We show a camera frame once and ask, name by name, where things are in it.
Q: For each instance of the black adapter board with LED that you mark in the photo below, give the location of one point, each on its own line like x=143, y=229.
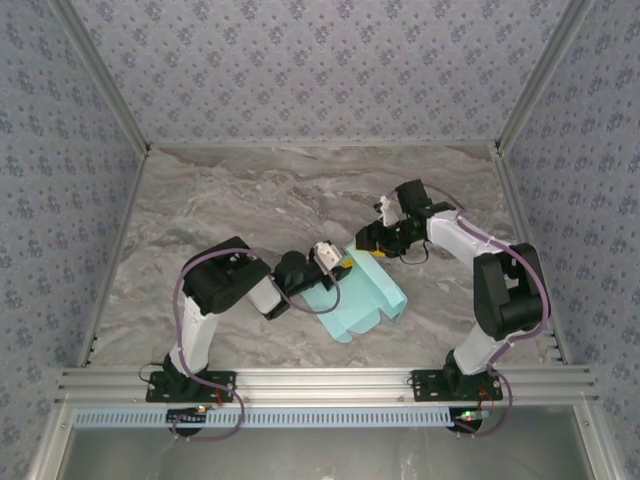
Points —
x=185, y=416
x=470, y=417

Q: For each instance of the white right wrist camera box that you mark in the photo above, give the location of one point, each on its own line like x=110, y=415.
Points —
x=386, y=210

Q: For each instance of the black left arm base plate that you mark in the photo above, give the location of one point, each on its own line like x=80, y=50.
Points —
x=155, y=395

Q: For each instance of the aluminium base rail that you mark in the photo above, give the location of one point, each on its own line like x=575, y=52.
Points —
x=325, y=382

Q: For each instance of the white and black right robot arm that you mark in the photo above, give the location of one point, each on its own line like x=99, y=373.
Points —
x=505, y=295

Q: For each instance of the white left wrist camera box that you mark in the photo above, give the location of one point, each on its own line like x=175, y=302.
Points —
x=326, y=256

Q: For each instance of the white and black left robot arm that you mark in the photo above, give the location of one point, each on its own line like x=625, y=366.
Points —
x=225, y=285

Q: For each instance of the aluminium lower frame post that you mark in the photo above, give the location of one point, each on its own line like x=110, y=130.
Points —
x=50, y=450
x=595, y=445

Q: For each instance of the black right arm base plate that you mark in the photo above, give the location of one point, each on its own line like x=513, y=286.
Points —
x=425, y=392

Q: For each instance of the thin aluminium table edge strip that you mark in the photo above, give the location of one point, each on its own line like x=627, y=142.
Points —
x=320, y=144

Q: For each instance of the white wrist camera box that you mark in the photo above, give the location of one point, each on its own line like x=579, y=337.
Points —
x=386, y=210
x=326, y=256

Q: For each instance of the light blue paper box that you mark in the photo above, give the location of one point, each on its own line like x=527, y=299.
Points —
x=370, y=295

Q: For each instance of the aluminium table side rail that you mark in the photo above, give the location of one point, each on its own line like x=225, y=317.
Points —
x=117, y=250
x=514, y=200

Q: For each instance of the aluminium corner post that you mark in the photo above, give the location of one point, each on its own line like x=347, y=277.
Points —
x=536, y=80
x=107, y=80

